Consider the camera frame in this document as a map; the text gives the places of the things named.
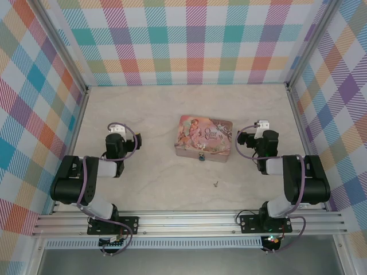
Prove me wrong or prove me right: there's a pink illustrated tin box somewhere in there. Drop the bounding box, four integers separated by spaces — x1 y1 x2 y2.
174 114 234 164

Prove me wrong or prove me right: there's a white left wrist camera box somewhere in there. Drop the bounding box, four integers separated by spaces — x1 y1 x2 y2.
110 123 127 135

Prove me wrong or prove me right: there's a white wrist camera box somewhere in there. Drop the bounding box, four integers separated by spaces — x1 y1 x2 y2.
255 120 271 139
110 123 127 135

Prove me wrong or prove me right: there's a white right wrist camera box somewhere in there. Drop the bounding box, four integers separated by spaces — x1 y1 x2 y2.
255 120 271 139

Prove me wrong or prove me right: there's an aluminium side rail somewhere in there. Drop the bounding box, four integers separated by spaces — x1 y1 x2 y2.
286 84 330 213
50 85 91 215

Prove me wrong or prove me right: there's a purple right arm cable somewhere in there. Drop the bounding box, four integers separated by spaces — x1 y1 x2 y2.
235 123 307 254

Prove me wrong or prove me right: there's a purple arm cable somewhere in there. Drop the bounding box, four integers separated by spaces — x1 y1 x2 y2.
235 123 307 254
76 121 139 257

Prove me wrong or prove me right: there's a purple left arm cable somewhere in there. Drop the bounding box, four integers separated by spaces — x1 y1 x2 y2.
76 121 139 257

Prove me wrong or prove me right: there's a long aluminium base rail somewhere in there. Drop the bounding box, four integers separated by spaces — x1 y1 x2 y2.
30 210 348 238

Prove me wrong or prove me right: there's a white slotted cable duct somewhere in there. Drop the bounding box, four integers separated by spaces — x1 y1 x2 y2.
45 235 264 250

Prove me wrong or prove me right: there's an aluminium corner post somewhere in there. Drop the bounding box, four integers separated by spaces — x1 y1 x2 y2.
284 0 338 90
28 0 90 94

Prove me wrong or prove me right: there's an aluminium frame leg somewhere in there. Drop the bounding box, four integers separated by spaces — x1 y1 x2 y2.
26 237 48 275
333 234 356 275

